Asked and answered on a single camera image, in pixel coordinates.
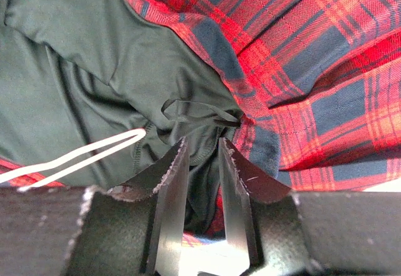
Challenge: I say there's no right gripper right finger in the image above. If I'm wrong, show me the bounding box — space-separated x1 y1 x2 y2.
219 138 291 267

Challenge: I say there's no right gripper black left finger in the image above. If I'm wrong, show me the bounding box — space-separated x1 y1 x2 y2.
109 139 189 275

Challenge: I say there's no red plaid skirt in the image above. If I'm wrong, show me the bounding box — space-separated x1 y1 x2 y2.
1 0 400 236

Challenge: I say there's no pink hanger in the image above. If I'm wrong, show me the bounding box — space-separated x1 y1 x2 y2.
1 128 146 192

